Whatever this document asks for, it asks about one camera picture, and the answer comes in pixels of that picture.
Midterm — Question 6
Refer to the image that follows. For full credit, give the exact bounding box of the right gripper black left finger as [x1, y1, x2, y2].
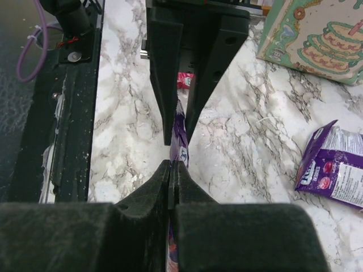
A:
[1, 160, 170, 271]

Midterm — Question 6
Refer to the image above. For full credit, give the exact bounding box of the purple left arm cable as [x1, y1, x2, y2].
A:
[16, 0, 57, 83]

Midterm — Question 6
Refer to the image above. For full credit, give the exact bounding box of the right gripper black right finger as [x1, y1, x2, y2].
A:
[168, 161, 329, 271]

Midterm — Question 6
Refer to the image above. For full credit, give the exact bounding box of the green paper gift bag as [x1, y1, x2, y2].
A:
[257, 0, 362, 85]

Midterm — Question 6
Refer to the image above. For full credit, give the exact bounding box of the black front mounting rail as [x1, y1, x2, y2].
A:
[8, 10, 103, 203]

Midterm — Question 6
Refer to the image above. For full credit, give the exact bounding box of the purple Fox's candy bag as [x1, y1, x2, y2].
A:
[166, 99, 189, 271]
[295, 120, 362, 209]

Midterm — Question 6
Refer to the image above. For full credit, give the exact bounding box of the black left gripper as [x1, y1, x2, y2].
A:
[145, 1, 250, 146]

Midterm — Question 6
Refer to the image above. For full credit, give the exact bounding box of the pink red snack packet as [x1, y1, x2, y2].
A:
[177, 72, 194, 89]

